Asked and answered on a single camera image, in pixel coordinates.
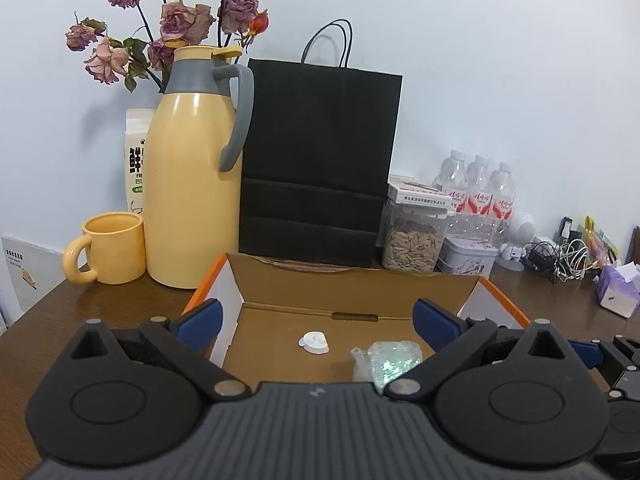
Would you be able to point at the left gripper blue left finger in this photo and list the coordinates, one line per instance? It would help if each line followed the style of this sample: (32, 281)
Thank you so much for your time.
(199, 327)

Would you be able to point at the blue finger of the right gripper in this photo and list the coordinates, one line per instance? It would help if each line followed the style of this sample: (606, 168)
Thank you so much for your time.
(589, 352)

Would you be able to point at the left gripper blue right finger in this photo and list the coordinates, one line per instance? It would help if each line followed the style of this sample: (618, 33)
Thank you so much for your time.
(435, 325)

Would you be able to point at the iridescent glitter plastic bag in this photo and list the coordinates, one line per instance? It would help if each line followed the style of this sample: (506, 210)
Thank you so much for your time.
(384, 361)

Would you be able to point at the purple tissue pack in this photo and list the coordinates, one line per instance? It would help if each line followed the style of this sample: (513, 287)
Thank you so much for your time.
(618, 289)

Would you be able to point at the white patterned tin box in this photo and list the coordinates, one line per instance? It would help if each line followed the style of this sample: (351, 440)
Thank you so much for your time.
(463, 256)

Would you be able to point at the orange cardboard box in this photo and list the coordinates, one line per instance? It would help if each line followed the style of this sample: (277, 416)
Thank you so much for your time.
(269, 304)

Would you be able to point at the clear jar of seeds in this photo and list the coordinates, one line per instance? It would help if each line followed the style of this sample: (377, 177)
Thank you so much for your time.
(414, 237)

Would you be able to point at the colourful snack packet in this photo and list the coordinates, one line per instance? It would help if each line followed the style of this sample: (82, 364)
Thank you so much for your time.
(602, 250)

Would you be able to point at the white plastic hook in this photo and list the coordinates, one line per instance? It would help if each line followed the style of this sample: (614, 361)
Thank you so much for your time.
(314, 342)

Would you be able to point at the yellow thermos jug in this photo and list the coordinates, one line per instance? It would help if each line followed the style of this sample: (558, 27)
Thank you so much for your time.
(192, 164)

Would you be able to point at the black charger plug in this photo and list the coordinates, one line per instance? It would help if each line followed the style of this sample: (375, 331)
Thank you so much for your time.
(566, 232)

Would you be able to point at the yellow ceramic mug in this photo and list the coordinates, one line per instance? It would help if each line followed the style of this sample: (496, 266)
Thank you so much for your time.
(110, 250)

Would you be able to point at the middle water bottle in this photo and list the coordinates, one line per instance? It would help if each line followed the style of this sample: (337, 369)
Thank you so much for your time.
(478, 200)

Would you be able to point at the water bottle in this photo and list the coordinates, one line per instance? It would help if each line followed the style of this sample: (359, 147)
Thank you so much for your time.
(503, 191)
(451, 181)
(478, 200)

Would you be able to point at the white robot figurine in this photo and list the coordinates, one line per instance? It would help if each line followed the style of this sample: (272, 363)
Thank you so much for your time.
(519, 234)

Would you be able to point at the white red flat box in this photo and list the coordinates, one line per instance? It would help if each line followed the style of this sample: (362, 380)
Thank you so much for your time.
(406, 191)

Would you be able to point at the left water bottle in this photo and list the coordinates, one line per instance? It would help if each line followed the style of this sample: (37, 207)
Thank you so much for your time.
(451, 181)

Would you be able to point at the right water bottle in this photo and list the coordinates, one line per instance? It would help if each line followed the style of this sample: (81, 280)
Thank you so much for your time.
(503, 191)

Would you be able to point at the white card at left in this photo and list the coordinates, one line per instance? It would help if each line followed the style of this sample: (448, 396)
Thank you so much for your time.
(34, 270)

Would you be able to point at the white milk carton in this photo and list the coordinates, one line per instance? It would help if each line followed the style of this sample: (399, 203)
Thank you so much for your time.
(138, 121)

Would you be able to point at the black paper shopping bag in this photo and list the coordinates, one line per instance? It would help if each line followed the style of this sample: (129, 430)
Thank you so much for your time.
(316, 161)

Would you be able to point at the dried pink flower bouquet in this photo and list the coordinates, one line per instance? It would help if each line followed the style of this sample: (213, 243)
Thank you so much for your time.
(167, 25)

